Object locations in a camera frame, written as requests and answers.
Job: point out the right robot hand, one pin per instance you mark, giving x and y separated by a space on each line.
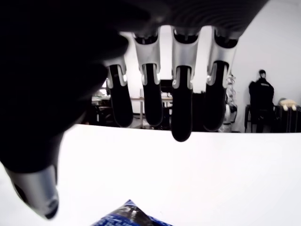
58 58

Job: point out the person in black jacket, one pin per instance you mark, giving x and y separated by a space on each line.
261 96

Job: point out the blue Oreo cookie pack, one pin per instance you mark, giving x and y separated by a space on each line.
128 215

